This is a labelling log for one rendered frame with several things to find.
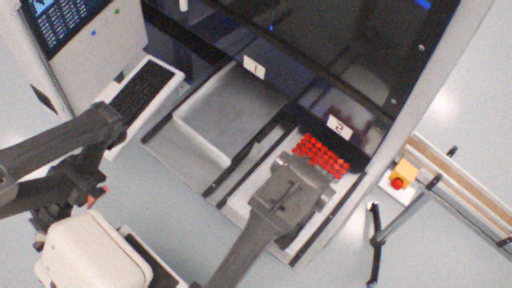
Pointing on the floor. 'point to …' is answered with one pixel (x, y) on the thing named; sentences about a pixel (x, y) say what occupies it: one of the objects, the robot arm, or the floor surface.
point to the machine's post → (425, 89)
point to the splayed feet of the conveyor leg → (375, 245)
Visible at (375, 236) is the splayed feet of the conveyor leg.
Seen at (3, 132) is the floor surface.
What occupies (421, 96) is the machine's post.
